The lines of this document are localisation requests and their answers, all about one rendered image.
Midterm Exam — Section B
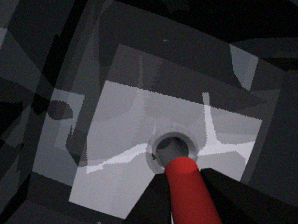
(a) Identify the red peg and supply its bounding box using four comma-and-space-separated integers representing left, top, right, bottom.
164, 156, 223, 224

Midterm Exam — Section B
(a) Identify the grey plate with hole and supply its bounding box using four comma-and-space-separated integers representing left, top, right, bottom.
69, 44, 269, 220

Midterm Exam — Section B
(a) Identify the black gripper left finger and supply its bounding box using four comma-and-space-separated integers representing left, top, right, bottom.
122, 173, 172, 224

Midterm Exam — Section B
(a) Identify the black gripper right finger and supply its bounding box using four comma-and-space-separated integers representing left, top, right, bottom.
200, 168, 298, 224

